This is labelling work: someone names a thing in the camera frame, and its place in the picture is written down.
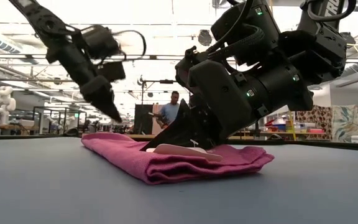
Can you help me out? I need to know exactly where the black upright panel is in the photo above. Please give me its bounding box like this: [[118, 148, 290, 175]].
[[134, 104, 155, 135]]

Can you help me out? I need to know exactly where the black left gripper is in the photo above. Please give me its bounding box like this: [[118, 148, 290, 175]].
[[47, 25, 124, 123]]

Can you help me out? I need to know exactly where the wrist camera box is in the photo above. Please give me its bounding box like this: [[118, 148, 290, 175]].
[[96, 61, 126, 83], [175, 45, 200, 91]]

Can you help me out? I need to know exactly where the yellow post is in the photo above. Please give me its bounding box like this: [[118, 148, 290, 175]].
[[287, 111, 295, 141]]

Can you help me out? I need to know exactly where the black table frame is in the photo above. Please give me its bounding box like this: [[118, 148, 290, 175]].
[[0, 133, 358, 152]]

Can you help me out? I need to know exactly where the pink towel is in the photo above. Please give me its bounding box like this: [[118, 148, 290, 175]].
[[81, 132, 275, 185]]

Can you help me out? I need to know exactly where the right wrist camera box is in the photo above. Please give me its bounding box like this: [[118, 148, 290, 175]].
[[175, 45, 200, 91]]

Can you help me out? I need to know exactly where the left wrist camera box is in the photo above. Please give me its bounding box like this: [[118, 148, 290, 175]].
[[96, 61, 126, 83]]

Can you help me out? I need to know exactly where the brown dotted fabric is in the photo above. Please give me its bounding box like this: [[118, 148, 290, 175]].
[[295, 105, 334, 141]]

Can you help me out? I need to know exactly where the person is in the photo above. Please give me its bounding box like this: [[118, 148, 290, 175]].
[[155, 90, 181, 129]]

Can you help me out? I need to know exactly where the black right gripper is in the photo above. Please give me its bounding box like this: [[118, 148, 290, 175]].
[[140, 60, 260, 152]]

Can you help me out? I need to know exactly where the floral patterned fabric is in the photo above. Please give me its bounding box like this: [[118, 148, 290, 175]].
[[331, 104, 358, 143]]

